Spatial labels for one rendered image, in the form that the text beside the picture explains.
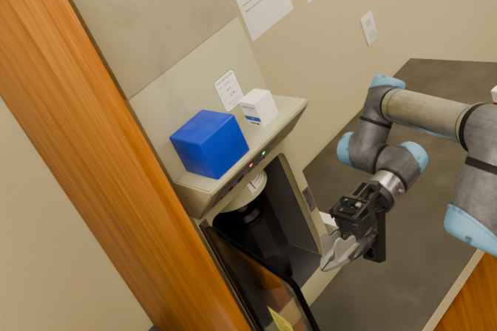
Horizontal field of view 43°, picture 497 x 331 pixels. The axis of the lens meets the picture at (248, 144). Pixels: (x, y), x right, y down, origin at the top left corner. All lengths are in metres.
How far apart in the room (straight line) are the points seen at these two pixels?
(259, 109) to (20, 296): 0.77
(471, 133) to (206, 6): 0.57
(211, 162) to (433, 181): 0.91
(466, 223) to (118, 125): 0.61
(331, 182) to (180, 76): 0.92
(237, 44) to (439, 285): 0.77
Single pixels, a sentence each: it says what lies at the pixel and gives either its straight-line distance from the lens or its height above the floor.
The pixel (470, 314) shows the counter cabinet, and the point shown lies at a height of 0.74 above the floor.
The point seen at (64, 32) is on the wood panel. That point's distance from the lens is 1.05.
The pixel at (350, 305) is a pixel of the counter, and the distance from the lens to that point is 1.68.
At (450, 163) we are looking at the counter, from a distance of 2.01.
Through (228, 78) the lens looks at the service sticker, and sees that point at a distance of 1.36.
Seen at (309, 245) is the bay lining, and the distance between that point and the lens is 1.73.
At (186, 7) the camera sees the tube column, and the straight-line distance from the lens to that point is 1.29.
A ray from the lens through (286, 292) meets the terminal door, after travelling 1.18.
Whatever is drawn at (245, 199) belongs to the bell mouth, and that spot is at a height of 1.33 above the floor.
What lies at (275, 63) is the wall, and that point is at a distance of 2.07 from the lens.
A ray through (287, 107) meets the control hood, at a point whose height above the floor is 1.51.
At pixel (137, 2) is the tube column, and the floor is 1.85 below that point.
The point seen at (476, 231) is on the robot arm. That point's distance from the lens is 1.12.
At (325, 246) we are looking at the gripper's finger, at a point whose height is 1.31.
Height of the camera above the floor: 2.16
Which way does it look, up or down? 30 degrees down
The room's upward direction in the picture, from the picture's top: 25 degrees counter-clockwise
